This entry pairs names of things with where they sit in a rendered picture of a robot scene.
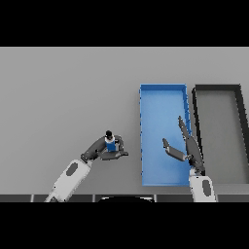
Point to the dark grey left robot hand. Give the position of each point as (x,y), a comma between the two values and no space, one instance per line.
(96,148)

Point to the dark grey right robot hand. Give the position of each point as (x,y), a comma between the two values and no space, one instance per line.
(194,149)

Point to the blue pipe with dark end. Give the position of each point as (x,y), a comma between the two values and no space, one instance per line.
(110,142)

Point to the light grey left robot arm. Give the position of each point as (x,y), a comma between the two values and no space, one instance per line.
(68,182)

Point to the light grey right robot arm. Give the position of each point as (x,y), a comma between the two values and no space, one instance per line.
(201,187)

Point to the dark grey bin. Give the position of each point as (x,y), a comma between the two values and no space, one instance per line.
(223,136)

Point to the blue bin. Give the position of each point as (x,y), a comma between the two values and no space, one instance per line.
(163,133)

